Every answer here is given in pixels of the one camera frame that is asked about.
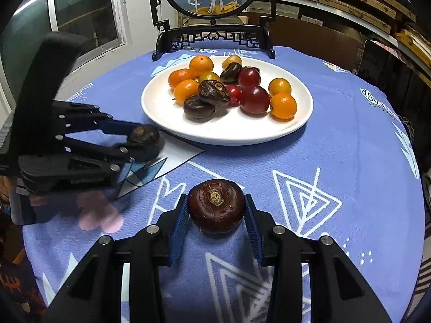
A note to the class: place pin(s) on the brown cardboard box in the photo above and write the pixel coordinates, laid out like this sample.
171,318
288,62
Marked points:
320,43

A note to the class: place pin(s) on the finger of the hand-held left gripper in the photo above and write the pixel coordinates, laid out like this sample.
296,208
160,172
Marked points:
114,127
101,151

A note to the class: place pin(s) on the white oval plate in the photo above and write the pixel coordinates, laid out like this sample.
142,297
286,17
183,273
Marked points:
229,129

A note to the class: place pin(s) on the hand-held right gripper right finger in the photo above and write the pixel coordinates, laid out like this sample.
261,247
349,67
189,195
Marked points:
252,232

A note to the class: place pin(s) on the person's dark patterned clothing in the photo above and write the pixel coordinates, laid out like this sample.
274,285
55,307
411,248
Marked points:
13,276

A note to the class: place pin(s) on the white framed window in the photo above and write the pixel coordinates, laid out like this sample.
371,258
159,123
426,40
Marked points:
84,6

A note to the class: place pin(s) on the blue printed tablecloth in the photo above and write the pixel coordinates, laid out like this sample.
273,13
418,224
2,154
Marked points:
336,175

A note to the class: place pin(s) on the pale yellow round fruit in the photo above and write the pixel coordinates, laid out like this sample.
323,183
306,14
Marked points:
232,60

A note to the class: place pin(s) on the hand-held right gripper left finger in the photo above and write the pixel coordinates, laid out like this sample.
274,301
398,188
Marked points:
178,228

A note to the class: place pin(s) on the black chair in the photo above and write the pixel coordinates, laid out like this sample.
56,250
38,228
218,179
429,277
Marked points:
387,74

